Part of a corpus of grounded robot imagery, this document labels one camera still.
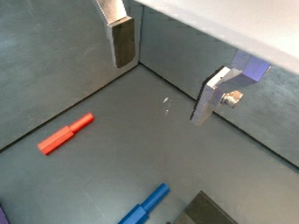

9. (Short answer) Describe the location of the black angle fixture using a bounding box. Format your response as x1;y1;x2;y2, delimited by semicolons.
166;191;238;224

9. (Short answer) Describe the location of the blue peg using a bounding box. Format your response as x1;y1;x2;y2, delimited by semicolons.
118;183;170;224

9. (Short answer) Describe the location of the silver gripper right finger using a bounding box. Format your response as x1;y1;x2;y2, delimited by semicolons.
191;50;271;126

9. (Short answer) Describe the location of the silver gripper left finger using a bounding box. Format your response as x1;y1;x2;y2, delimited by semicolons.
94;0;137;68

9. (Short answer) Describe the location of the red peg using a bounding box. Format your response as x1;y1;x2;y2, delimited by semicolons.
38;113;95;155

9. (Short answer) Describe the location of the purple base block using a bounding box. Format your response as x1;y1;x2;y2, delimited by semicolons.
0;206;10;224

